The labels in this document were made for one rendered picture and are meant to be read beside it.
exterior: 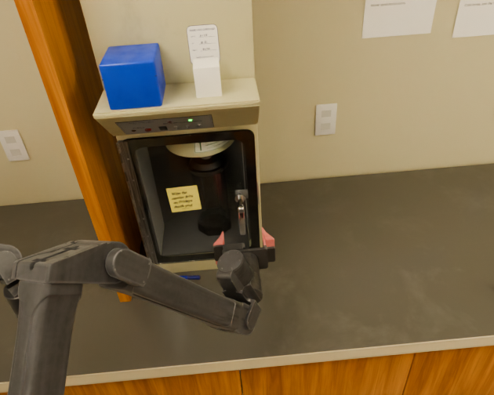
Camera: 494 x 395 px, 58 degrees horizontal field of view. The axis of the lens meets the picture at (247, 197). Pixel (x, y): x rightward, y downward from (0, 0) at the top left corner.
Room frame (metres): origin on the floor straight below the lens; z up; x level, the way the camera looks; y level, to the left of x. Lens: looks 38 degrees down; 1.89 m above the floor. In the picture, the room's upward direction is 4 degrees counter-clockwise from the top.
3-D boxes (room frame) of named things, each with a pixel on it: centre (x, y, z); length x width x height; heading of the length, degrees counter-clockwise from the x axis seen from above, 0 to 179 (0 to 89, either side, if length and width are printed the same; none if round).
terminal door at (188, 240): (0.89, 0.13, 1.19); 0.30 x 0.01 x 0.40; 91
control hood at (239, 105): (0.84, 0.12, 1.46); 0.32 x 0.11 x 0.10; 92
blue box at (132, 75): (0.84, 0.20, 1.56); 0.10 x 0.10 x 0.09; 2
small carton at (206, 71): (0.84, 0.06, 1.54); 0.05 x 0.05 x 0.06; 3
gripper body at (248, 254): (0.70, 0.01, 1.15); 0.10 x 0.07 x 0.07; 92
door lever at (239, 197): (0.86, 0.02, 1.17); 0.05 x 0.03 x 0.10; 1
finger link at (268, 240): (0.78, -0.02, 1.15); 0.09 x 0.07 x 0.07; 2
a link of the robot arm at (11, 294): (0.56, 0.41, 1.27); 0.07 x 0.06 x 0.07; 135
